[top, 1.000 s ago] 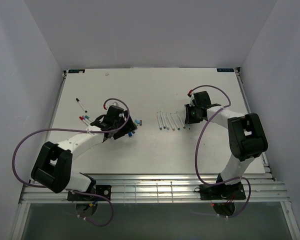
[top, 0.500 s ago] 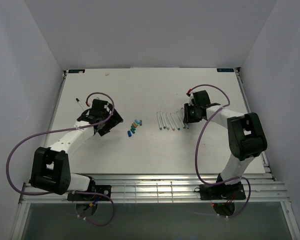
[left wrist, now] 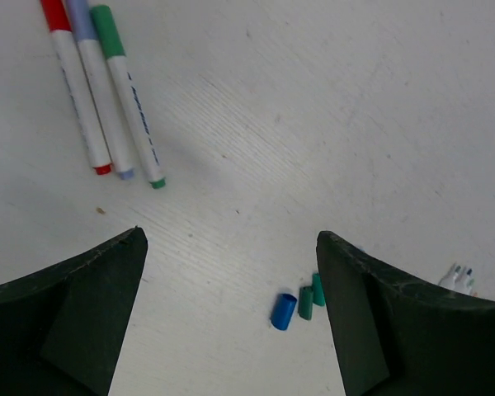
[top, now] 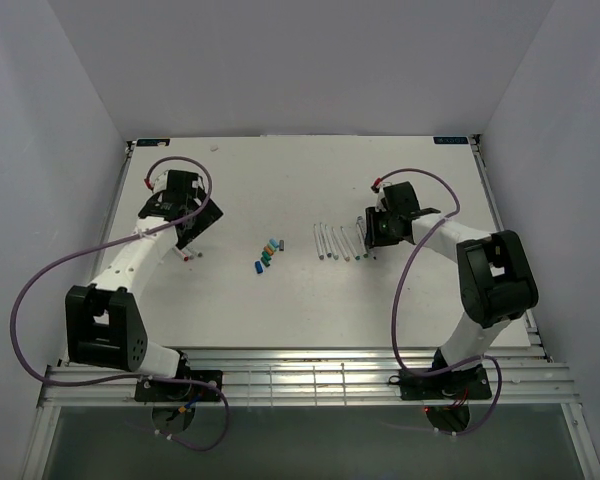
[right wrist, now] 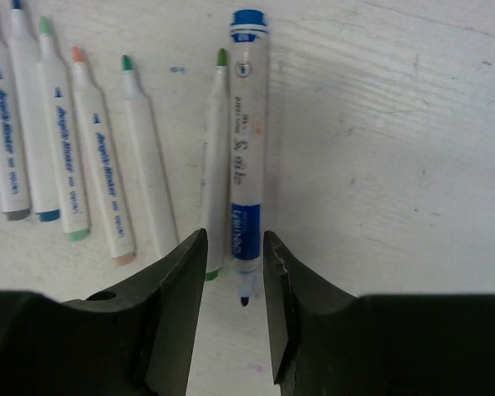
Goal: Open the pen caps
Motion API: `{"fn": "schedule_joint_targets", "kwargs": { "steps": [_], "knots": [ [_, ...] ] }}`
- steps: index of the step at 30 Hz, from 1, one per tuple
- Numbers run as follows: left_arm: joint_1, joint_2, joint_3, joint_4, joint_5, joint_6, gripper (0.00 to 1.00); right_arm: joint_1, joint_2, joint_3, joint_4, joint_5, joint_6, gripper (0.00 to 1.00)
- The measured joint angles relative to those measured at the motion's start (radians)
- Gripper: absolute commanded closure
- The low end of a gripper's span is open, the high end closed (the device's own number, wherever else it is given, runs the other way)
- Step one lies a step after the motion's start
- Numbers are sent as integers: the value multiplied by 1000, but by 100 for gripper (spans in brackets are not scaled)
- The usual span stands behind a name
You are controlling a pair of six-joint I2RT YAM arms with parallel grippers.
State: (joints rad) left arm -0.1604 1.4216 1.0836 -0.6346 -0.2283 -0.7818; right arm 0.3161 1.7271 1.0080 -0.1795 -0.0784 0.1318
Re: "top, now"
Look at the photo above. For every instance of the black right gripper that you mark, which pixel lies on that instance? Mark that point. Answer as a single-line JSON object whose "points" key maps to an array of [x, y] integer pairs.
{"points": [[372, 214]]}

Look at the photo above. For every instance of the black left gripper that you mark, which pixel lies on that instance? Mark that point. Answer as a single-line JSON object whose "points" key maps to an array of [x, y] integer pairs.
{"points": [[207, 216]]}

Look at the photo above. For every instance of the dark green capped marker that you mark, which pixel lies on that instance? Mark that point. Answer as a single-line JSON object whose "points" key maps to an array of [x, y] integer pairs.
{"points": [[361, 239]]}

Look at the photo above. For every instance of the blue capped whiteboard marker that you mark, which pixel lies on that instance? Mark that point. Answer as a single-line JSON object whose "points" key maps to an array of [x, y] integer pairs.
{"points": [[360, 220]]}

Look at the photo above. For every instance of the teal capped white marker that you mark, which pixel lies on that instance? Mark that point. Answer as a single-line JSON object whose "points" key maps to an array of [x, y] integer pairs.
{"points": [[350, 244]]}

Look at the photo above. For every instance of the orange capped white marker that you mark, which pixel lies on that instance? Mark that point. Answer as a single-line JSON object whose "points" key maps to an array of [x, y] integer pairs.
{"points": [[342, 247]]}

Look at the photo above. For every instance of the mint capped white marker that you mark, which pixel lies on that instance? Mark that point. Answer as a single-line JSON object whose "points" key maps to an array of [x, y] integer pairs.
{"points": [[333, 243]]}

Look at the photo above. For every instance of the light blue white marker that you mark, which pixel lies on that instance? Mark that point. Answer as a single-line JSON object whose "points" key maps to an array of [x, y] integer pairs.
{"points": [[325, 241]]}

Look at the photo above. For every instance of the grey white marker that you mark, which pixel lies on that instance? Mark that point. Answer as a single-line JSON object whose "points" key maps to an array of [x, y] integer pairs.
{"points": [[318, 242]]}

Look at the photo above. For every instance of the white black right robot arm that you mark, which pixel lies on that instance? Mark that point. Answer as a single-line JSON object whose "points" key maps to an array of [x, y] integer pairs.
{"points": [[468, 344]]}

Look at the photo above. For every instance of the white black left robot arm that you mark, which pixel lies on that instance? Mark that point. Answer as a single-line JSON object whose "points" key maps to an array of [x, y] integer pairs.
{"points": [[103, 320]]}

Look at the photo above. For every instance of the red capped white marker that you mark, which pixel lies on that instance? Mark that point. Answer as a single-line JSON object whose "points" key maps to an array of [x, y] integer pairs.
{"points": [[181, 254]]}

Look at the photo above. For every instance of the blue label sticker left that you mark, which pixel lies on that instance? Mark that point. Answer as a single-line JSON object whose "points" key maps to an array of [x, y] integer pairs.
{"points": [[153, 142]]}

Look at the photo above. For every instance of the blue label sticker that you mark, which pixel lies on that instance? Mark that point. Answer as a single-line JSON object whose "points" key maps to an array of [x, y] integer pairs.
{"points": [[450, 140], [153, 142]]}

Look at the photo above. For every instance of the blue label sticker right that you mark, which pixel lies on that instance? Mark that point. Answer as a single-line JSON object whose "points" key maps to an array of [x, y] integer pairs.
{"points": [[450, 140]]}

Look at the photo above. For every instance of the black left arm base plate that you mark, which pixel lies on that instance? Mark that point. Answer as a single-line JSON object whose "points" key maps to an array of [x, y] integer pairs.
{"points": [[152, 391]]}

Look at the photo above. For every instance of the aluminium frame rail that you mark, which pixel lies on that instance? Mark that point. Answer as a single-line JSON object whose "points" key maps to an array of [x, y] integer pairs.
{"points": [[319, 378]]}

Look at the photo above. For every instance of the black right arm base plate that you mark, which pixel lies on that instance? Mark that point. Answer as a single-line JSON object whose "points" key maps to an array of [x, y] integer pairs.
{"points": [[469, 384]]}

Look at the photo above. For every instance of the right aluminium side rail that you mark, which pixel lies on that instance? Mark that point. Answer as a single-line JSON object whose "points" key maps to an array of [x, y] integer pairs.
{"points": [[496, 281]]}

